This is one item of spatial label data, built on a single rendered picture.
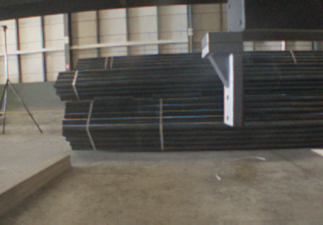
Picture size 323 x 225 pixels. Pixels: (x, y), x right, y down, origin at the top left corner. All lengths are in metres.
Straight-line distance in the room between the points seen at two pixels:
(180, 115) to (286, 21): 1.42
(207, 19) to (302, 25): 9.59
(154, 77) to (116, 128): 0.58
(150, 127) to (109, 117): 0.39
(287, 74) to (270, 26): 1.80
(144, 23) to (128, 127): 8.41
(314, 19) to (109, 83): 1.66
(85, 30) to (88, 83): 8.71
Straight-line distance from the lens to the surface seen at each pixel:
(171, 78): 1.70
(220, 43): 0.21
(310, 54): 2.79
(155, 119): 1.58
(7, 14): 1.42
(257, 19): 0.22
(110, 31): 9.99
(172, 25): 9.59
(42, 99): 11.09
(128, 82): 1.73
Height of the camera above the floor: 0.52
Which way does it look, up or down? 5 degrees down
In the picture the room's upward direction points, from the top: 2 degrees counter-clockwise
